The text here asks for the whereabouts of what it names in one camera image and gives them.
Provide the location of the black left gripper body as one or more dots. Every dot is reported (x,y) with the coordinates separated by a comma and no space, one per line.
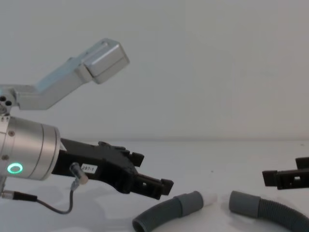
(108,164)

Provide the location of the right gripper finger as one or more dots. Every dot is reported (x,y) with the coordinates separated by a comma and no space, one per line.
(303,163)
(287,180)

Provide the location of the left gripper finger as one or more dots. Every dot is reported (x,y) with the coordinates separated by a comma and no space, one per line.
(152,186)
(136,159)

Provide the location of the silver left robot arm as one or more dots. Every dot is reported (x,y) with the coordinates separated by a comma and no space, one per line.
(26,147)

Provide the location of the white table cloth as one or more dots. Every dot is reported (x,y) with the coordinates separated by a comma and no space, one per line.
(217,157)

